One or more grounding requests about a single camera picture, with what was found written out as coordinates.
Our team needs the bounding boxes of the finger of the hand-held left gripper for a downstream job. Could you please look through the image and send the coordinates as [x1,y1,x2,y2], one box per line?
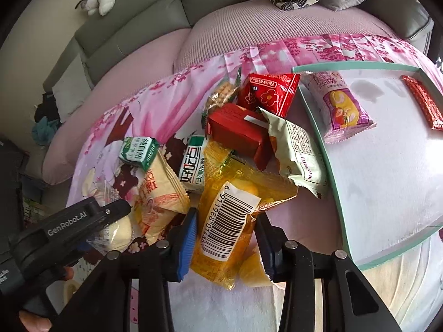
[101,199,132,226]

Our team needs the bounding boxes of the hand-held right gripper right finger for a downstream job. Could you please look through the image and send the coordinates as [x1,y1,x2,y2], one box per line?
[255,212,402,332]

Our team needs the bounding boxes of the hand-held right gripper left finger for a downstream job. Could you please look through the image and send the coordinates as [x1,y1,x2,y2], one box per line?
[60,208,198,332]

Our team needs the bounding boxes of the clear-wrapped bun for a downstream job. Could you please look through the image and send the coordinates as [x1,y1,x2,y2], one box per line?
[85,176,135,253]

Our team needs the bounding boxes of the cream and orange snack packet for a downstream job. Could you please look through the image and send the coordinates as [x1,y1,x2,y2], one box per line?
[133,150,191,246]

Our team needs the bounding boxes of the small green carton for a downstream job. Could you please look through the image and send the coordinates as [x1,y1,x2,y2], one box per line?
[119,136,160,171]

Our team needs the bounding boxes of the white green Korean packet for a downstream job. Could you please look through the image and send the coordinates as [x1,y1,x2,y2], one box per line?
[178,135,208,194]

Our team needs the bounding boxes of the yellow barcode snack packet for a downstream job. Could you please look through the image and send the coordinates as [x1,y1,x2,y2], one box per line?
[190,142,299,290]

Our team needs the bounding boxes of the pale green snack packet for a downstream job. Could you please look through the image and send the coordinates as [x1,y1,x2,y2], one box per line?
[258,107,329,199]

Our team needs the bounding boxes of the red cardboard box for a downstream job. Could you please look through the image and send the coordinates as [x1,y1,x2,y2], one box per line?
[205,104,274,171]

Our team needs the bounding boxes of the white box with teal rim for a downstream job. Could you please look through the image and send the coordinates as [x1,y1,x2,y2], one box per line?
[292,63,443,271]

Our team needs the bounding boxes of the corn-print snack packet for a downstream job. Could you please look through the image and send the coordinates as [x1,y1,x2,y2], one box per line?
[202,76,243,118]

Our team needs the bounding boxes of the red flower-print snack packet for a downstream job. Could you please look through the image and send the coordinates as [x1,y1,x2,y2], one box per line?
[236,72,301,118]

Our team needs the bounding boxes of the person's left hand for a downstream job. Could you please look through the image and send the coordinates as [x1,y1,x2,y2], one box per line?
[19,266,75,332]

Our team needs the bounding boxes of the pink printed blanket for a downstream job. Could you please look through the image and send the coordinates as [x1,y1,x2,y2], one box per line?
[66,33,443,332]

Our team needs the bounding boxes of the teal cloth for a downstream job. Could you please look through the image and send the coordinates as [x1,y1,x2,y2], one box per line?
[32,116,61,146]

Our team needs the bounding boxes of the dark clothes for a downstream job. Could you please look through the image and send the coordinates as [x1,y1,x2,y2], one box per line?
[34,92,61,125]

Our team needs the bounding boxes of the pink cake packet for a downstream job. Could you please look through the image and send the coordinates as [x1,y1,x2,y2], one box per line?
[308,72,378,145]

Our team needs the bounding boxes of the grey sofa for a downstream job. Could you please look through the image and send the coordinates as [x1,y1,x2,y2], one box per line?
[74,0,435,87]

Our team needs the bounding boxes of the red-orange bar packet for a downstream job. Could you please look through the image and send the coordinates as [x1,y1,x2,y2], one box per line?
[401,75,443,130]

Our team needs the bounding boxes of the pink sofa seat cover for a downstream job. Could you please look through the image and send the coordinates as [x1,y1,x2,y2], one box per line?
[42,7,405,185]

